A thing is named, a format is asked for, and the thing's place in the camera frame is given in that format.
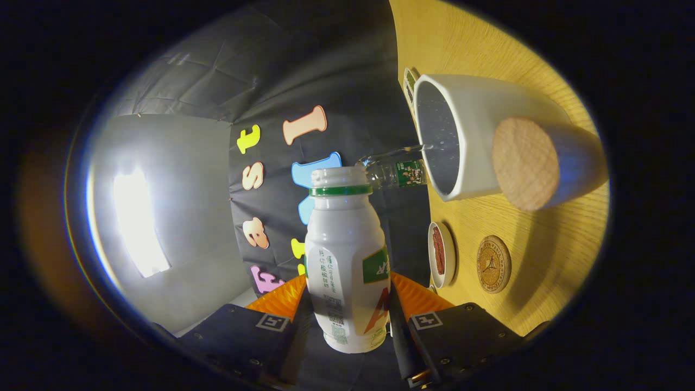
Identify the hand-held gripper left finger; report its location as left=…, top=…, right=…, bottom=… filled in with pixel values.
left=176, top=273, right=315, bottom=387

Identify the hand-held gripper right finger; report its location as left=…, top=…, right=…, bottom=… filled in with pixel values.
left=387, top=272, right=526, bottom=388

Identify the round cork coaster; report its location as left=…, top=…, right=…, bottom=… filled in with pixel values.
left=477, top=235, right=512, bottom=294

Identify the white juice bottle green label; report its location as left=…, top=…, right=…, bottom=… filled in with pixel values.
left=304, top=166, right=391, bottom=354

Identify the white cup with wooden handle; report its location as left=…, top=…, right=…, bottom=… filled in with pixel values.
left=413, top=73, right=610, bottom=212

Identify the clear plastic water bottle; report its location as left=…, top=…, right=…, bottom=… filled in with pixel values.
left=356, top=144, right=429, bottom=190

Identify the white round plate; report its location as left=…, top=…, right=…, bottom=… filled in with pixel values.
left=427, top=221, right=457, bottom=289

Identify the red sausage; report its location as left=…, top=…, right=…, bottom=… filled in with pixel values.
left=432, top=226, right=446, bottom=276

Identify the wooden table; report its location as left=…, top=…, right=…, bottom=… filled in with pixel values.
left=389, top=0, right=610, bottom=337

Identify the ceiling light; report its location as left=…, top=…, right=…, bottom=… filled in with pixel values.
left=112, top=168, right=172, bottom=279

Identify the black backdrop cloth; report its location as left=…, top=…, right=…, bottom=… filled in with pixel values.
left=109, top=0, right=435, bottom=389

